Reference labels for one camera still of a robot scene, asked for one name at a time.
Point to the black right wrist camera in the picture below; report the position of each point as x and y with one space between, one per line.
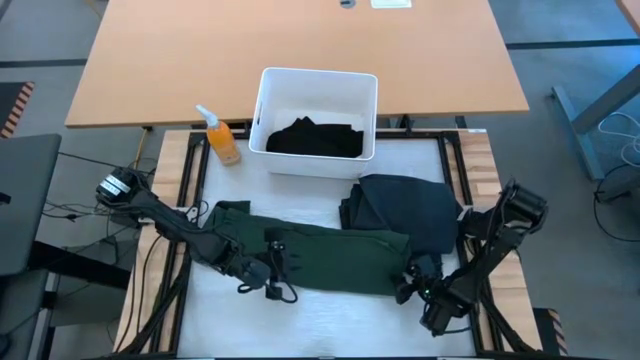
437 317

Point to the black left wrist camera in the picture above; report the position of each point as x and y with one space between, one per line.
254 274

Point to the dark desk grommet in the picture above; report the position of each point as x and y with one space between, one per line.
348 3

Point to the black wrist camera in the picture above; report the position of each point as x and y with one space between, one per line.
254 274
437 317

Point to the black mat with striped edge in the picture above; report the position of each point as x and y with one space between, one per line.
10 105

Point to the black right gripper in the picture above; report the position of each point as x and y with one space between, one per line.
425 280

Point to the large light wooden desk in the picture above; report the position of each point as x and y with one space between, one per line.
175 60

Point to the grey desk leg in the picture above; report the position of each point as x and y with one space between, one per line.
580 145

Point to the black box with striped edge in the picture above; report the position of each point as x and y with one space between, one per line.
545 330

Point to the white socket plate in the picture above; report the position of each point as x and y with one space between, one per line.
391 3

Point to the black garment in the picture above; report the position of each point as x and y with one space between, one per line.
315 140

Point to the light wooden desk corner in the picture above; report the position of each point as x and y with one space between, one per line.
634 10

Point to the black metal rack frame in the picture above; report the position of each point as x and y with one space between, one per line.
247 135

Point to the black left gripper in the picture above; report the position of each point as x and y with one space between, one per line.
275 270

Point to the orange spray bottle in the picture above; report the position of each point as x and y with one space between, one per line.
223 142

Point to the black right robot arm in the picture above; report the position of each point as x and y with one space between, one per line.
495 250

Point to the white perforated laundry basket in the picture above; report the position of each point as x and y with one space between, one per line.
300 165

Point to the black zip jacket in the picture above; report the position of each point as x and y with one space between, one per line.
415 210

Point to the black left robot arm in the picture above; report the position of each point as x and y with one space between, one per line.
170 225

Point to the dark green button shirt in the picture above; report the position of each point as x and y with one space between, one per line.
340 255

